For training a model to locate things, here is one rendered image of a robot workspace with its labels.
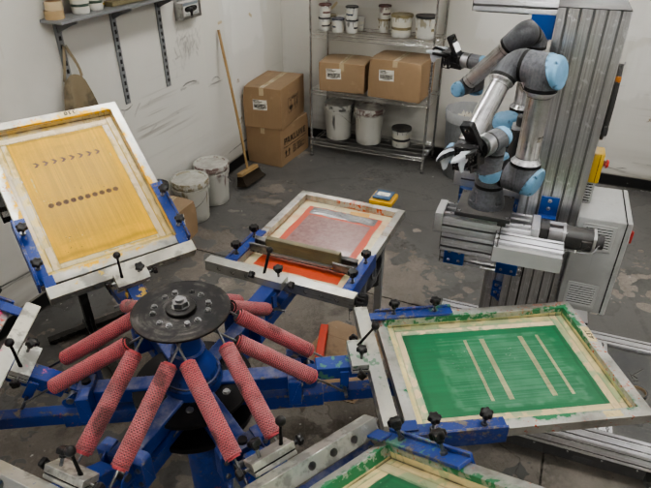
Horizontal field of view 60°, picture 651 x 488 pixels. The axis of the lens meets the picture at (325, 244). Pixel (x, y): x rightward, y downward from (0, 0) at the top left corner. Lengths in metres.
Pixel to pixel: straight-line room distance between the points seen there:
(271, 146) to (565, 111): 3.79
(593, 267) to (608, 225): 0.21
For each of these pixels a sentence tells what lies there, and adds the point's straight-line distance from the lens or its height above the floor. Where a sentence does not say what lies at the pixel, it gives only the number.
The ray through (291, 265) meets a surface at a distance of 2.55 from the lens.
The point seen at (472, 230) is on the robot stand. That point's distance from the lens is 2.49.
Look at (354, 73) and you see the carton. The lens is 5.69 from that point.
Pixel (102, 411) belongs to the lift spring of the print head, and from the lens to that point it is 1.73.
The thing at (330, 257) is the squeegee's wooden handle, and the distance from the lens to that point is 2.45.
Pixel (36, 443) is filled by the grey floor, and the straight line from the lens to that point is 3.38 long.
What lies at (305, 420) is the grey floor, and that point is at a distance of 3.15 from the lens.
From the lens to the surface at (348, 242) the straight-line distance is 2.71.
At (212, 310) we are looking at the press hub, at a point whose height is 1.31.
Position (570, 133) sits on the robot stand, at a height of 1.56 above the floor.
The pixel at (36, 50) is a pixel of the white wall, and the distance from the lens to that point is 3.92.
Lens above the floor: 2.38
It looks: 32 degrees down
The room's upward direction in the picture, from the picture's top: straight up
